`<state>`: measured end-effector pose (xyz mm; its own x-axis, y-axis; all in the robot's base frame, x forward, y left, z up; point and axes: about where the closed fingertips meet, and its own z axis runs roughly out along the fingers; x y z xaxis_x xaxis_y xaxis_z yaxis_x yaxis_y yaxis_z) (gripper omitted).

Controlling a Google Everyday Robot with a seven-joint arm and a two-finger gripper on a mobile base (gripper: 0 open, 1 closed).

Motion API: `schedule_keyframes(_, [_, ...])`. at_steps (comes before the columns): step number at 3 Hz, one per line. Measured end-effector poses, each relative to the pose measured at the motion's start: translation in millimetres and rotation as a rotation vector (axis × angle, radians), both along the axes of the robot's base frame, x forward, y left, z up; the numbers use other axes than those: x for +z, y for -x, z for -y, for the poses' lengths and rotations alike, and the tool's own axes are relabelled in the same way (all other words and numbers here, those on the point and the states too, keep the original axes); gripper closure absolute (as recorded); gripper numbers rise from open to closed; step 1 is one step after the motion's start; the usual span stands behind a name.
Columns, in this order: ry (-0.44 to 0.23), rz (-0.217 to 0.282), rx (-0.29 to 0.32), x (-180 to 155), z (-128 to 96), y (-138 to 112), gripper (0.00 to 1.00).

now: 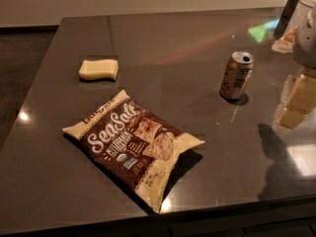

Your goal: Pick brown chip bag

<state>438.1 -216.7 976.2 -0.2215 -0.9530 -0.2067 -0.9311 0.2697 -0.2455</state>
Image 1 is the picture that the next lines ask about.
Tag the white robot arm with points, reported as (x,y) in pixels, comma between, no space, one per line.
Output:
(296,34)

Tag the dark panel behind robot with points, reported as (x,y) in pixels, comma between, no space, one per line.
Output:
(284,22)

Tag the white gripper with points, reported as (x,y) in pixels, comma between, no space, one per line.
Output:
(306,46)

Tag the orange soda can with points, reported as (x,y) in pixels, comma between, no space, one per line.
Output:
(237,74)

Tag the yellow sponge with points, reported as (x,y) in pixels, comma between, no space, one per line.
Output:
(99,69)

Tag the brown sea salt chip bag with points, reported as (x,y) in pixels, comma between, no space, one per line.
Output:
(135,145)

